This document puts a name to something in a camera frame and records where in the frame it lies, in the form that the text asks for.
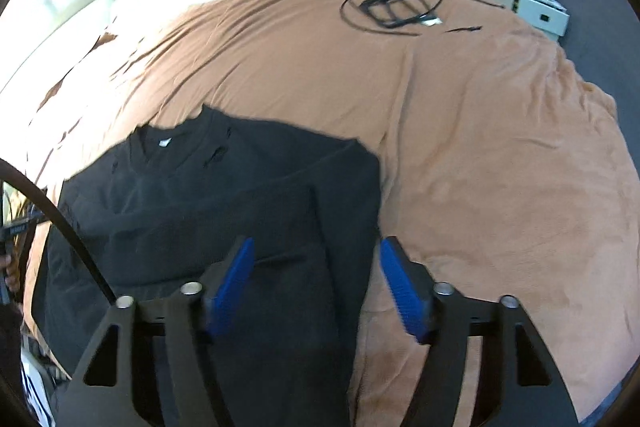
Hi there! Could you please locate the black t-shirt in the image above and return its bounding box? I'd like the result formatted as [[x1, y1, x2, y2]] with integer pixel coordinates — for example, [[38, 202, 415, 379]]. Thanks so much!
[[30, 108, 381, 426]]

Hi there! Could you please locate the person's left hand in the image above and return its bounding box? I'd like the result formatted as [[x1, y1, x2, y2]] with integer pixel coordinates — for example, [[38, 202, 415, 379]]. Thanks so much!
[[0, 254, 21, 294]]

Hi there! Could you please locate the brown bed blanket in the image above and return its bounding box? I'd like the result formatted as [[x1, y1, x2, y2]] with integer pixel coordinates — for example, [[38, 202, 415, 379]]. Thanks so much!
[[6, 0, 639, 418]]

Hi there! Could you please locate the white bedside drawer cabinet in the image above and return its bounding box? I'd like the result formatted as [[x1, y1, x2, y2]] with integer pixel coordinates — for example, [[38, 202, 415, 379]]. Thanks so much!
[[495, 0, 570, 41]]

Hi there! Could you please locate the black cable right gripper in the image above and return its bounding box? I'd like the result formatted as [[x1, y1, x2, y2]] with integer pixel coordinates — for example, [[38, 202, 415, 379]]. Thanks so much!
[[0, 157, 120, 306]]

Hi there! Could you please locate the black rectangular frame device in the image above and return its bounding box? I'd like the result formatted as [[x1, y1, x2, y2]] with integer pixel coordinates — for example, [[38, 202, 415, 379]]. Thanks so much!
[[358, 0, 440, 30]]

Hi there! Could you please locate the black coiled cable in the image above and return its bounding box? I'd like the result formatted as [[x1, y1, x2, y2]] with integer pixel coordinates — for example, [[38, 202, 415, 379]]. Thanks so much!
[[339, 0, 507, 37]]

